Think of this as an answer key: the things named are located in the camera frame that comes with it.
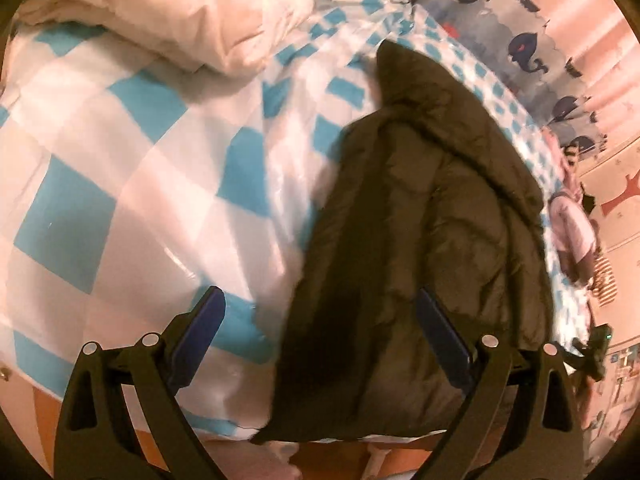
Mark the whale print curtain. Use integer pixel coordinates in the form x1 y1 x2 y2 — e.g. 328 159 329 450
400 0 640 148

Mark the dark puffer jacket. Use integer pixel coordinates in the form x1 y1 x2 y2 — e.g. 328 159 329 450
249 39 557 448

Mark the white quilted jacket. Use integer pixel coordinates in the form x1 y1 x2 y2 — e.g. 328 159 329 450
20 0 316 78

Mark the pink cloth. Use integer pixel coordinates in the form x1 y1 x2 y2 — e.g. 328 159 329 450
542 127 583 196

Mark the red striped cloth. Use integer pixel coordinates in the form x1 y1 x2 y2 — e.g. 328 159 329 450
592 255 617 306

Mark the lilac garment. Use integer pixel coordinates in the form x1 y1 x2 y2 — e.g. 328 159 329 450
547 190 599 286

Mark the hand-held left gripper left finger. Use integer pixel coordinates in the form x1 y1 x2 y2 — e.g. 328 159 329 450
52 286 228 480

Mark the blue checkered bed sheet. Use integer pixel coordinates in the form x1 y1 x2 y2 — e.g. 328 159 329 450
0 0 601 441

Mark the red tree wall sticker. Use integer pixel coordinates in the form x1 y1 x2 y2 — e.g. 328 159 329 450
601 169 640 217

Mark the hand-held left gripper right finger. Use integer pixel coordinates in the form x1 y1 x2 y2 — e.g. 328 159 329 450
416 287 586 480

